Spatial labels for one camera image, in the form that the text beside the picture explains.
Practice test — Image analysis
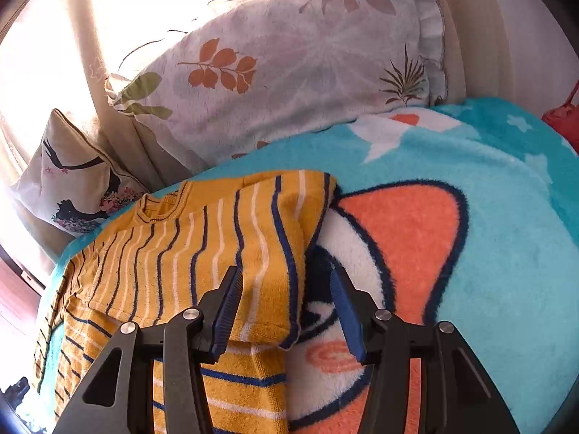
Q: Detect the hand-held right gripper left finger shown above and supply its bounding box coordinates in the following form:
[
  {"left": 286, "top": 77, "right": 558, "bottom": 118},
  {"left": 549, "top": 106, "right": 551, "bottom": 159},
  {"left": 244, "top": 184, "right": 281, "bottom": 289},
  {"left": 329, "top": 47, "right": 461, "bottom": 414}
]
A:
[{"left": 53, "top": 265, "right": 244, "bottom": 434}]

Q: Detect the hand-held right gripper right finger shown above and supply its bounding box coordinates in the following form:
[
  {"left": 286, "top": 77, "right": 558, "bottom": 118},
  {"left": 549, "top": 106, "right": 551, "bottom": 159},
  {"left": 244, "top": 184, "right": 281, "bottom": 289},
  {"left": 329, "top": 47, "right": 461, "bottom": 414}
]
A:
[{"left": 329, "top": 266, "right": 521, "bottom": 434}]

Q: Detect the yellow striped shirt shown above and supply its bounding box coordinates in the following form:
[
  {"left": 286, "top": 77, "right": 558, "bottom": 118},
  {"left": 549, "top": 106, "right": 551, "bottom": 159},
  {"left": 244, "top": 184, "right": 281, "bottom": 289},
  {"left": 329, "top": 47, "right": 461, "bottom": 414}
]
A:
[{"left": 33, "top": 169, "right": 338, "bottom": 434}]

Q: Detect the printed fleece blanket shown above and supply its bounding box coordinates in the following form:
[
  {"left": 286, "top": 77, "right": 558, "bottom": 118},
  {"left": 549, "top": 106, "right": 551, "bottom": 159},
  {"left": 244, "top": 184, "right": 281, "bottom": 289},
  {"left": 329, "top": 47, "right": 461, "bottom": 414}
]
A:
[{"left": 33, "top": 97, "right": 579, "bottom": 434}]

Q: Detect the small figure print cushion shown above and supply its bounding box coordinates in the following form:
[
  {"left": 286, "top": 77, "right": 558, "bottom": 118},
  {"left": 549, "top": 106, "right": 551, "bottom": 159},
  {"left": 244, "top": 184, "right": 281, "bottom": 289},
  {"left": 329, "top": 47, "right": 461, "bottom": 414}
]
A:
[{"left": 11, "top": 108, "right": 150, "bottom": 236}]

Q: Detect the cream curtain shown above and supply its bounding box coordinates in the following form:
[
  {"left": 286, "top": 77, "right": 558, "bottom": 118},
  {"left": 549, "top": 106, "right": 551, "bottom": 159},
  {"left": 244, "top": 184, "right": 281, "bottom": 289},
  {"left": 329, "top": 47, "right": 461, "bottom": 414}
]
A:
[{"left": 0, "top": 0, "right": 317, "bottom": 281}]

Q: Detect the leaf print pillow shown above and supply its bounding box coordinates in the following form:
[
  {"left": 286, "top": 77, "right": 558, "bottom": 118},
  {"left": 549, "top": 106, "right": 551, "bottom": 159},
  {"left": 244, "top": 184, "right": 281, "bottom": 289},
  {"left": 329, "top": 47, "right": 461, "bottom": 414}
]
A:
[{"left": 104, "top": 0, "right": 449, "bottom": 166}]

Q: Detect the red object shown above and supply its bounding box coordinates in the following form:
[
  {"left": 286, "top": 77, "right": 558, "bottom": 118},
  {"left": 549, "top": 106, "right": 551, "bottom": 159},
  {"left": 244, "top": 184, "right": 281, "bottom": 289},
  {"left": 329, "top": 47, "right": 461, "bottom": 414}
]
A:
[{"left": 541, "top": 80, "right": 579, "bottom": 154}]

